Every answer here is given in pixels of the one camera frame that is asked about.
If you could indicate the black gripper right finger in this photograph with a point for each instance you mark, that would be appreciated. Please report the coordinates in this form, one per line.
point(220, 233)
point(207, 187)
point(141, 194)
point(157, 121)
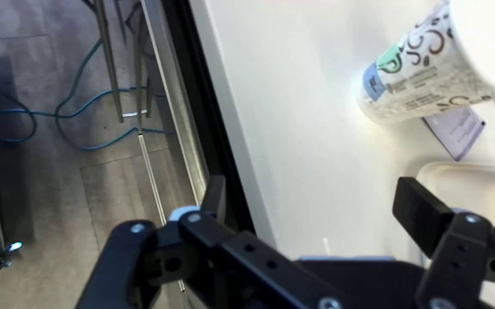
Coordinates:
point(464, 257)

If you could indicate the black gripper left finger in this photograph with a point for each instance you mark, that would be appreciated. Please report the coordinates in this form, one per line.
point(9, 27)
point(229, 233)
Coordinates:
point(202, 262)

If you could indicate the purple paper packet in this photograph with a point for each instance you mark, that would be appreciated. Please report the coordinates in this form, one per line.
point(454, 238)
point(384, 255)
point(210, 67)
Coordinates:
point(456, 130)

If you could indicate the metal stand leg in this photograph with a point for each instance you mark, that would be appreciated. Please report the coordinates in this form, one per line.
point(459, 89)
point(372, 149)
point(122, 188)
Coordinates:
point(112, 61)

